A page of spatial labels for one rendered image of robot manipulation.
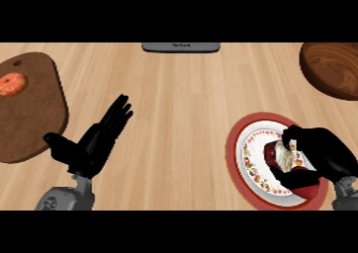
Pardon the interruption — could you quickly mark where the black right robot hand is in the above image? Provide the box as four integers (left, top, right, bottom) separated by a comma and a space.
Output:
268, 124, 358, 191

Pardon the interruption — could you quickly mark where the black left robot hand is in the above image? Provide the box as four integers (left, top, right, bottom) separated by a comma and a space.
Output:
42, 94, 135, 180

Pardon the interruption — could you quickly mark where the red-wrapped white cupcake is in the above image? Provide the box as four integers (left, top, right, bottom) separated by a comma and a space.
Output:
262, 139, 318, 200

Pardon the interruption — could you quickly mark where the red-rimmed floral plate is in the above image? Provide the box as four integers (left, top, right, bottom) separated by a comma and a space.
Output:
224, 112, 329, 211

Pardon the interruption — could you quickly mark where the brown wooden bowl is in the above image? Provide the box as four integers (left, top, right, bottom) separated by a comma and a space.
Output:
298, 42, 358, 102

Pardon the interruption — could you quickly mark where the brown wooden cutting board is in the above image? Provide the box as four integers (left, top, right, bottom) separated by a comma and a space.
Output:
0, 51, 69, 164

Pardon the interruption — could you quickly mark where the grey flat appliance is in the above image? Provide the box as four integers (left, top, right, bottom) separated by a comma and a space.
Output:
140, 42, 221, 54

